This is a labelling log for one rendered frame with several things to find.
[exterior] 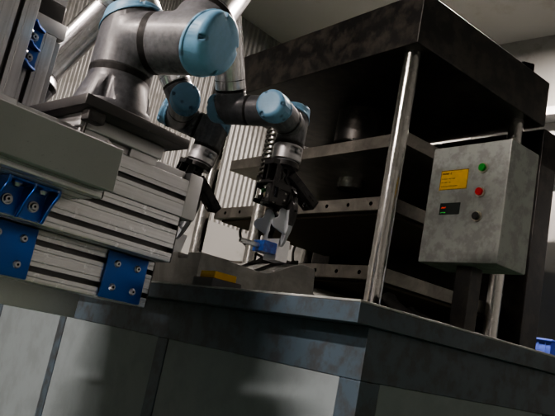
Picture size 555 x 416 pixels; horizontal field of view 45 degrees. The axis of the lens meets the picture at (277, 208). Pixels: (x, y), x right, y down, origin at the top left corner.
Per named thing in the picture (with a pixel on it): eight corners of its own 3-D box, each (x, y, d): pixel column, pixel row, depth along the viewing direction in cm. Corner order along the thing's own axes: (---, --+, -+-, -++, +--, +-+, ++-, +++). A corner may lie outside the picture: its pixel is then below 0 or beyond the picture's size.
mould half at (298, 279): (193, 288, 162) (205, 234, 165) (142, 283, 182) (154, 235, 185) (339, 324, 192) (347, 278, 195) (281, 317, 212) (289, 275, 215)
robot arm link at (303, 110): (276, 98, 170) (287, 111, 177) (268, 139, 167) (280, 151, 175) (305, 99, 166) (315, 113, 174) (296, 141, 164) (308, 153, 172)
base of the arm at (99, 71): (95, 102, 114) (109, 49, 116) (50, 111, 125) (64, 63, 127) (163, 134, 125) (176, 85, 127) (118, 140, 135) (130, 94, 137)
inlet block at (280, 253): (244, 250, 157) (249, 228, 158) (231, 250, 161) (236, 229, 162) (286, 263, 164) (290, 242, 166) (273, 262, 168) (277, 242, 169)
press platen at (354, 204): (388, 209, 233) (391, 195, 234) (213, 218, 319) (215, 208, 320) (507, 258, 277) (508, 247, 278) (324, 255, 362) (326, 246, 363)
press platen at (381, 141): (405, 144, 240) (407, 130, 241) (229, 170, 325) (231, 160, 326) (513, 200, 281) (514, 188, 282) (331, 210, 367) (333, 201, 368)
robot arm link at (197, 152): (209, 156, 189) (224, 157, 183) (202, 170, 189) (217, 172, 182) (187, 143, 185) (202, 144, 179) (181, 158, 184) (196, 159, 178)
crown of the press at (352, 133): (401, 140, 223) (428, -23, 236) (193, 172, 325) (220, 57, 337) (535, 210, 273) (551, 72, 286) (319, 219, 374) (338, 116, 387)
